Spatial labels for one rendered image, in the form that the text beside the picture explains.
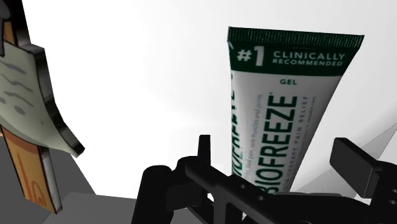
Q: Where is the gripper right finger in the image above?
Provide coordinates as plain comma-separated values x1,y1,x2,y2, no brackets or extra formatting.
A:
329,137,397,224

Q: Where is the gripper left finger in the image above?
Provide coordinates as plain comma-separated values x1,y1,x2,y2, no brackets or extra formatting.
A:
131,134,275,224

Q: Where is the green and white gel tube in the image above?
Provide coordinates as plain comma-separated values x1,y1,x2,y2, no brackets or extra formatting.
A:
226,26,365,195

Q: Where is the pale and orange black-edged figure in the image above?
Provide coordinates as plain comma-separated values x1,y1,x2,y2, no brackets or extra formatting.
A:
0,0,86,215

